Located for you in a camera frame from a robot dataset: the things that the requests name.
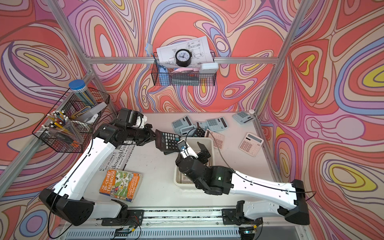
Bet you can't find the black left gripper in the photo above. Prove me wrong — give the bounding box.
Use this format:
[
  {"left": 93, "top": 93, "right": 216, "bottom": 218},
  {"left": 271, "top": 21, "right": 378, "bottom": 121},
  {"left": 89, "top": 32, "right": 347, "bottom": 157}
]
[{"left": 125, "top": 122, "right": 160, "bottom": 146}]

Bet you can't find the cream plastic storage box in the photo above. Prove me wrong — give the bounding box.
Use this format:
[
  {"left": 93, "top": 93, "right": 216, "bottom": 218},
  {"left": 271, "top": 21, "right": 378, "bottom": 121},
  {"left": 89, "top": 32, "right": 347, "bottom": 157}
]
[{"left": 174, "top": 138, "right": 216, "bottom": 192}]

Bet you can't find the black calculator face up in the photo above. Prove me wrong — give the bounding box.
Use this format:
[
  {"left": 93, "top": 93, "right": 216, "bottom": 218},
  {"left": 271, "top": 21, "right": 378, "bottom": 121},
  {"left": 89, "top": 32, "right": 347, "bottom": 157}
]
[{"left": 155, "top": 130, "right": 181, "bottom": 155}]

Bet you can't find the pink calculator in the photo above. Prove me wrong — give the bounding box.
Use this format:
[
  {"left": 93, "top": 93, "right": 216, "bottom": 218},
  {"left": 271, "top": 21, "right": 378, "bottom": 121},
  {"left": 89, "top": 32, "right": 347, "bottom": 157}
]
[
  {"left": 239, "top": 133, "right": 264, "bottom": 157},
  {"left": 176, "top": 170, "right": 193, "bottom": 184}
]

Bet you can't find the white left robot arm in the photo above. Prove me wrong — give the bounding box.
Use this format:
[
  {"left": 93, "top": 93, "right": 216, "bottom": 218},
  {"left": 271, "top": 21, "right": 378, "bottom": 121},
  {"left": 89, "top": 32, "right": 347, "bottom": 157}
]
[{"left": 39, "top": 124, "right": 156, "bottom": 226}]

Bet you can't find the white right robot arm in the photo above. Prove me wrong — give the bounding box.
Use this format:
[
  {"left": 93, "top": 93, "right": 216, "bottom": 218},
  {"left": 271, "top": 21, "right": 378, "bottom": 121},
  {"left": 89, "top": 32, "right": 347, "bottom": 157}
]
[{"left": 175, "top": 140, "right": 310, "bottom": 226}]

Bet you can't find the black calculator under pile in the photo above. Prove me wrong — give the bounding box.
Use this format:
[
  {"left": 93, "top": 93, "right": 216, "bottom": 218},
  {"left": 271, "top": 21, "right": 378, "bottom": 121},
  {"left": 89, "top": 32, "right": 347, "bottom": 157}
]
[{"left": 192, "top": 127, "right": 206, "bottom": 138}]

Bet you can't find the small blue calculator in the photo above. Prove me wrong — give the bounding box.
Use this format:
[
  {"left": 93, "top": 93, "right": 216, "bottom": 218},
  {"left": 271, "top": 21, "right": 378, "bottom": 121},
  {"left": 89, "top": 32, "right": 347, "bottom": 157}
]
[{"left": 180, "top": 125, "right": 196, "bottom": 136}]

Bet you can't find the blue calculator back left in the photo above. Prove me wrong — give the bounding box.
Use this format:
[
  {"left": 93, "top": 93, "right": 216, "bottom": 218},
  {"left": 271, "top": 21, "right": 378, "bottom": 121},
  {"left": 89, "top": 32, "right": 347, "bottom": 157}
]
[{"left": 172, "top": 116, "right": 193, "bottom": 135}]

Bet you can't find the blue calculator back middle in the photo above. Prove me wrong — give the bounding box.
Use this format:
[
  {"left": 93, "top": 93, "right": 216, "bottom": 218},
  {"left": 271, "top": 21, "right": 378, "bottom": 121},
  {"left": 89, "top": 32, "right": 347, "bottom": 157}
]
[{"left": 206, "top": 117, "right": 229, "bottom": 132}]

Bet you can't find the blue calculator far corner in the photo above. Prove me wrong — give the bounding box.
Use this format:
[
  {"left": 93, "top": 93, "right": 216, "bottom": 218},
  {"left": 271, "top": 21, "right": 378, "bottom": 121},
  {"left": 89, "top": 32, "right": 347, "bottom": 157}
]
[{"left": 232, "top": 111, "right": 254, "bottom": 125}]

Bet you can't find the white box in basket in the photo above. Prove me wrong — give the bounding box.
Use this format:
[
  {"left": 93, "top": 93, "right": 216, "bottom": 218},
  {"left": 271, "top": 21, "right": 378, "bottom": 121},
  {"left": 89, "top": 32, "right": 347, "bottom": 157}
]
[{"left": 199, "top": 63, "right": 219, "bottom": 74}]

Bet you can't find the newspaper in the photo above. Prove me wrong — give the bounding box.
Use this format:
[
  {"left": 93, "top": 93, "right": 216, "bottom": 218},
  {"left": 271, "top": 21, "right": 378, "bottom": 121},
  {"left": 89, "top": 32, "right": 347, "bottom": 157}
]
[{"left": 99, "top": 145, "right": 135, "bottom": 172}]

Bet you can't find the colourful children's book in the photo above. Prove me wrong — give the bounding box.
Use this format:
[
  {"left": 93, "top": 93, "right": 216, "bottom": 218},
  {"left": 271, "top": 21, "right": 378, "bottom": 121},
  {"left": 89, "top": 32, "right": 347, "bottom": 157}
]
[{"left": 99, "top": 169, "right": 143, "bottom": 202}]

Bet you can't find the grey stapler in basket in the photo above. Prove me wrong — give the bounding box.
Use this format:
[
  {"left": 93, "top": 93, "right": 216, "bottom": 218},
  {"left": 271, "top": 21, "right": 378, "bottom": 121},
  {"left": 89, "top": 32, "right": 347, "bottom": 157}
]
[{"left": 75, "top": 102, "right": 107, "bottom": 124}]

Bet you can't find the blue lid pencil jar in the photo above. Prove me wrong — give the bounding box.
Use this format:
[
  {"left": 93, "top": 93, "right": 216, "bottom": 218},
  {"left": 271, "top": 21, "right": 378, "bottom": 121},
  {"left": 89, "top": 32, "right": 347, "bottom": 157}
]
[{"left": 69, "top": 80, "right": 97, "bottom": 107}]

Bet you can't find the clear cup of pencils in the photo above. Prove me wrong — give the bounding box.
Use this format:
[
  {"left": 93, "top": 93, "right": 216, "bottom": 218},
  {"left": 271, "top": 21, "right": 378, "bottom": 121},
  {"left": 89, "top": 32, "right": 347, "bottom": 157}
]
[{"left": 42, "top": 111, "right": 84, "bottom": 145}]

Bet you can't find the black round clock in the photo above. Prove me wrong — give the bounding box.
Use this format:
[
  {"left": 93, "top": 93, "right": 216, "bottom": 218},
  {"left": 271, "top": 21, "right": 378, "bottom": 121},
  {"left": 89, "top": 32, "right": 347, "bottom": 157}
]
[{"left": 175, "top": 49, "right": 192, "bottom": 68}]

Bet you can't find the white paper drawing sheet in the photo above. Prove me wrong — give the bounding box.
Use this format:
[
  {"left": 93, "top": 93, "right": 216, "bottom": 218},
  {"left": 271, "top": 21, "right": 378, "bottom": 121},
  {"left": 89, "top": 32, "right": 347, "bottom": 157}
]
[{"left": 156, "top": 37, "right": 214, "bottom": 68}]

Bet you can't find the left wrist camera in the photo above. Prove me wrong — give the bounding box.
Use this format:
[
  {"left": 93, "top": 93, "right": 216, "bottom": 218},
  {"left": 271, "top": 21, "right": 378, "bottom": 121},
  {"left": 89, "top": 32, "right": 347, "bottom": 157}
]
[{"left": 115, "top": 108, "right": 147, "bottom": 129}]

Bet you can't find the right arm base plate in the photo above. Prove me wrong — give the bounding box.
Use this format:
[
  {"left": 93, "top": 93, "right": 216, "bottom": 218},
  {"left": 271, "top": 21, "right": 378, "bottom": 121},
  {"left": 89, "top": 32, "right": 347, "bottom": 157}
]
[{"left": 222, "top": 209, "right": 264, "bottom": 227}]

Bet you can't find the black wire basket back wall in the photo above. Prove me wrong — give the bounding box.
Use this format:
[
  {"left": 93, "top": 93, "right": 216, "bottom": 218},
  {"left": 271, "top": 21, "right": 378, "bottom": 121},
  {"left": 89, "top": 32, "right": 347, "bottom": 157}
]
[{"left": 151, "top": 52, "right": 217, "bottom": 87}]

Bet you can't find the black wire basket wall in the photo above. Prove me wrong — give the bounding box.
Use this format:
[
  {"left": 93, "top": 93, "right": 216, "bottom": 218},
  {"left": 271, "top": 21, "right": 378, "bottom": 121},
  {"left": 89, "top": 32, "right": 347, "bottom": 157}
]
[
  {"left": 151, "top": 52, "right": 217, "bottom": 87},
  {"left": 32, "top": 88, "right": 110, "bottom": 153}
]

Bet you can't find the black wire basket left wall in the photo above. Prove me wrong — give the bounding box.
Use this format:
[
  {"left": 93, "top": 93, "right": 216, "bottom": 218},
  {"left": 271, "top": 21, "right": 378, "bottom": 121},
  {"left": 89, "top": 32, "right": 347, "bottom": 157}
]
[{"left": 32, "top": 88, "right": 110, "bottom": 153}]

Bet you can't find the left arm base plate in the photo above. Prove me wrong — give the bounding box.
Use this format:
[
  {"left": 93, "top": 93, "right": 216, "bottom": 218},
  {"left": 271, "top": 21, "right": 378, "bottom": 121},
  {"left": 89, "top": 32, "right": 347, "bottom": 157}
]
[{"left": 102, "top": 210, "right": 145, "bottom": 227}]

